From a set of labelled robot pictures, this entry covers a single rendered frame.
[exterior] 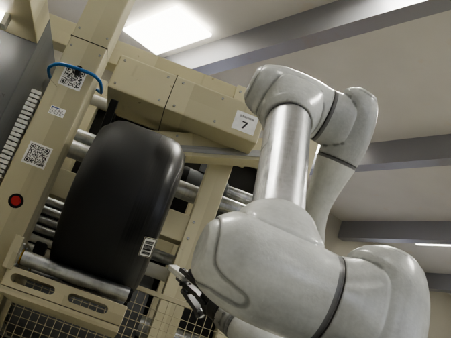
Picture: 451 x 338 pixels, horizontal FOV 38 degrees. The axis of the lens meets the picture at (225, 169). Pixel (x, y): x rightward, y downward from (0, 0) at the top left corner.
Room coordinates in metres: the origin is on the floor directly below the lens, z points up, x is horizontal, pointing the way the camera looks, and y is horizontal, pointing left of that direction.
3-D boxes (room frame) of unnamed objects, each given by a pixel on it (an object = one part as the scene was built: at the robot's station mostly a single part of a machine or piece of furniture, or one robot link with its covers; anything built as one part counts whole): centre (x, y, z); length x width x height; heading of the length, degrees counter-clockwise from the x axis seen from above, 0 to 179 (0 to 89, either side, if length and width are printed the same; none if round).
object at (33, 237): (2.45, 0.58, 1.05); 0.20 x 0.15 x 0.30; 95
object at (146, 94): (2.40, 0.23, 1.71); 0.61 x 0.25 x 0.15; 95
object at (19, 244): (2.08, 0.51, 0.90); 0.40 x 0.03 x 0.10; 5
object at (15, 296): (2.09, 0.33, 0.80); 0.37 x 0.36 x 0.02; 5
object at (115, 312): (1.95, 0.32, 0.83); 0.36 x 0.09 x 0.06; 95
